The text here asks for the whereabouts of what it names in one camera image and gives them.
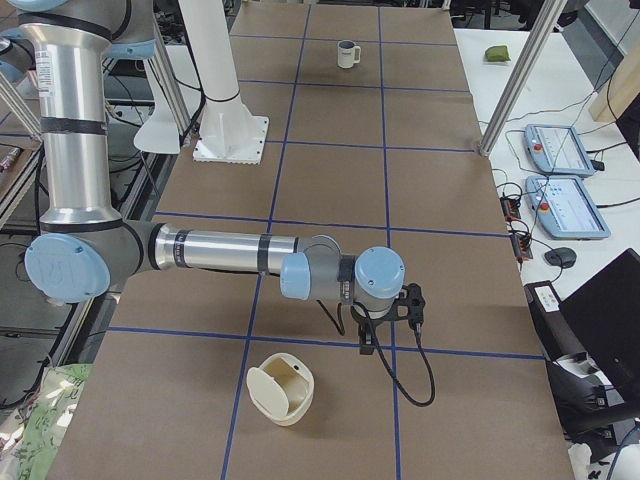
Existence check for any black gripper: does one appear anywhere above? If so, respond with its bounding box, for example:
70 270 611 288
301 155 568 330
350 299 400 355

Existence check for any white mug with handle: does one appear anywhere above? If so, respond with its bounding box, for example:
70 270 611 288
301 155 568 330
337 40 361 70

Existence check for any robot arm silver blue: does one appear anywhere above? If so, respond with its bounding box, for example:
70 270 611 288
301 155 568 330
17 1 409 354

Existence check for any cream desktop trash bin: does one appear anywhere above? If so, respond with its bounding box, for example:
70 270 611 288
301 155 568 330
246 352 315 427

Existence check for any orange black adapter box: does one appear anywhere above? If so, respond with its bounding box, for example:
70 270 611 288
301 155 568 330
500 196 521 222

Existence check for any brown paper table cover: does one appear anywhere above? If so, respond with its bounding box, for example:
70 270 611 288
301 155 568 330
49 2 573 479

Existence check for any black computer mouse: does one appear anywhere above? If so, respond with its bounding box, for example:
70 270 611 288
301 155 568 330
544 247 577 269

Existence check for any black office chair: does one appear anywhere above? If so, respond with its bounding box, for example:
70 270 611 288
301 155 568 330
524 280 639 463

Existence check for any black laptop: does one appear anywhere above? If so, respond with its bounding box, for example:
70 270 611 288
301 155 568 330
560 248 639 401

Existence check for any lower teach pendant tablet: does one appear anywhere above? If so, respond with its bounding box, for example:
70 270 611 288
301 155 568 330
525 175 611 240

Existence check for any teach pendant tablet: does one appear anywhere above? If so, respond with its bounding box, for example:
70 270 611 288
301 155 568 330
525 175 611 240
524 124 595 178

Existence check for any upper teach pendant tablet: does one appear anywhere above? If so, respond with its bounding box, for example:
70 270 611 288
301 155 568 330
524 124 595 178

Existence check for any green bean bag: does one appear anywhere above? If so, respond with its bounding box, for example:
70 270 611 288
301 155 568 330
485 45 511 63

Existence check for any green patterned cloth bag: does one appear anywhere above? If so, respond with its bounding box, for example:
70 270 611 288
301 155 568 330
1 363 92 479

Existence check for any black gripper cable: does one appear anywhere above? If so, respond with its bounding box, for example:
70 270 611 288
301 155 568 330
317 298 436 408

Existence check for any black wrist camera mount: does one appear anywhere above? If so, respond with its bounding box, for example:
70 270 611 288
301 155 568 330
394 283 426 335

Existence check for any white column with base plate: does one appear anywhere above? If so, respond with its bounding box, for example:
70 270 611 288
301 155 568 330
179 0 269 164

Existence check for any aluminium frame post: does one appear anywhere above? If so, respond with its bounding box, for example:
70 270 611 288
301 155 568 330
478 0 567 157

